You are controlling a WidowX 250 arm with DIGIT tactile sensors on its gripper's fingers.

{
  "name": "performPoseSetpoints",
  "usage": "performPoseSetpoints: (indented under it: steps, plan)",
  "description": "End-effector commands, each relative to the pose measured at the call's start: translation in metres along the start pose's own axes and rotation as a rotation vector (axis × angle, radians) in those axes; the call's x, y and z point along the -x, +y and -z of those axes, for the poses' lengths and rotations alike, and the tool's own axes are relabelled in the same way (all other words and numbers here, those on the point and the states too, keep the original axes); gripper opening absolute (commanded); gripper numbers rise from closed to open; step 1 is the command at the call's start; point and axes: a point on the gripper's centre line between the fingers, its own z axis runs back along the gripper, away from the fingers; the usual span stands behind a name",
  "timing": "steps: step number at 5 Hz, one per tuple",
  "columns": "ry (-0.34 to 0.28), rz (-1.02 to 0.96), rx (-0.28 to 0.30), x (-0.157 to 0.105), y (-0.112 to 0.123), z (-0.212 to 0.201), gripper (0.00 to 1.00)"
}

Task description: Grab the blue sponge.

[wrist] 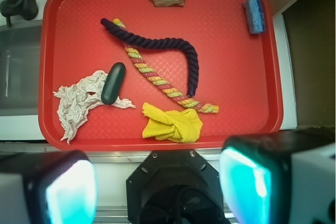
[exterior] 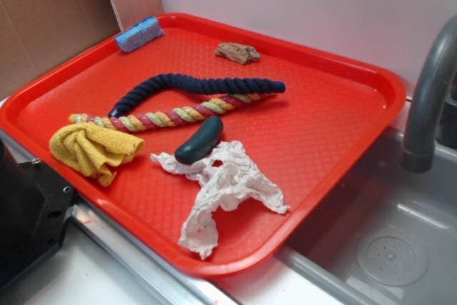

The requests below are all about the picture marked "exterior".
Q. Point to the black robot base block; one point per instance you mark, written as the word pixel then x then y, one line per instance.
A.
pixel 35 209

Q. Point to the yellow microfibre cloth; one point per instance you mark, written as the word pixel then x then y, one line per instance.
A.
pixel 94 151

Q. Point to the brown crumpled cloth scrap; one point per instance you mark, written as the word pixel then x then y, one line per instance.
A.
pixel 239 53

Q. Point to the blue sponge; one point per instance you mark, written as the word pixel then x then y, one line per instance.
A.
pixel 139 34

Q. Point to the round sink drain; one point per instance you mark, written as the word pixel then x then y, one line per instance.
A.
pixel 391 259

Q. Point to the white crumpled paper towel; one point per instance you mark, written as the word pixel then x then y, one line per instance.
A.
pixel 227 177

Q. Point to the dark green toy cucumber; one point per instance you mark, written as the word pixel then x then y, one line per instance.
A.
pixel 200 144

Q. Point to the red plastic tray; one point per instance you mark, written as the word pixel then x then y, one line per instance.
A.
pixel 304 140

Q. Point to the grey toy faucet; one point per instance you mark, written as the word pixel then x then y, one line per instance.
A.
pixel 432 114

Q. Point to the brown cardboard panel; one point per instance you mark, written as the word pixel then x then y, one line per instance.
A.
pixel 39 35

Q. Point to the grey plastic sink basin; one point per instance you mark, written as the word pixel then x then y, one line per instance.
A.
pixel 377 194

